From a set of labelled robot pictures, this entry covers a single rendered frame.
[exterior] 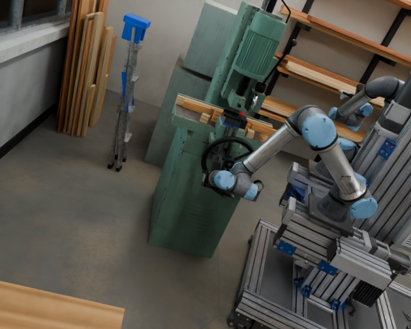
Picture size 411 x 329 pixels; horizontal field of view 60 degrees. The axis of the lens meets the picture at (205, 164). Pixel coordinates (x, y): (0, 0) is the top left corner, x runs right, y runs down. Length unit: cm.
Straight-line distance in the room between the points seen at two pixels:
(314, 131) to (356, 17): 326
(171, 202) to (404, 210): 126
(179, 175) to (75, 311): 104
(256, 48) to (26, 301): 149
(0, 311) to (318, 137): 120
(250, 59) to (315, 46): 258
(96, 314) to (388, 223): 146
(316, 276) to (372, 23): 316
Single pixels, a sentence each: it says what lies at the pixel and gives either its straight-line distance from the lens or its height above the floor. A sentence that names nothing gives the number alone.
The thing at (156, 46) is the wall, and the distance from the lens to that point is 437.
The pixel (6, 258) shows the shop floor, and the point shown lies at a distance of 217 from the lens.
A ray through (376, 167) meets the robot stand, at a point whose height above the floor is 106.
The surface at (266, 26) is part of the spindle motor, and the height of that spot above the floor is 146.
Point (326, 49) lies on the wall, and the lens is 453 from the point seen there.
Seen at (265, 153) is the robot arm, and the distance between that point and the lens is 158.
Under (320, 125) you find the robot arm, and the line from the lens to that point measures 140.
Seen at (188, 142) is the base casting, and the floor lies 77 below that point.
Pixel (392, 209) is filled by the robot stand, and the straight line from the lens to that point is 204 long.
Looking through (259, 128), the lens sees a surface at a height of 92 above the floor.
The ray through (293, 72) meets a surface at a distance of 390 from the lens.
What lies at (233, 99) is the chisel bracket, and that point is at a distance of 203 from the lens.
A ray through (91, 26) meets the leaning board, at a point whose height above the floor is 95.
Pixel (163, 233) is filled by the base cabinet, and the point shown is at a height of 11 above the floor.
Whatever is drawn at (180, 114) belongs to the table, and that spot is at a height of 90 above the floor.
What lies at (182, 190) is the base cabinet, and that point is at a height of 46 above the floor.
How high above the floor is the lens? 157
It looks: 26 degrees down
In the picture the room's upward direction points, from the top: 23 degrees clockwise
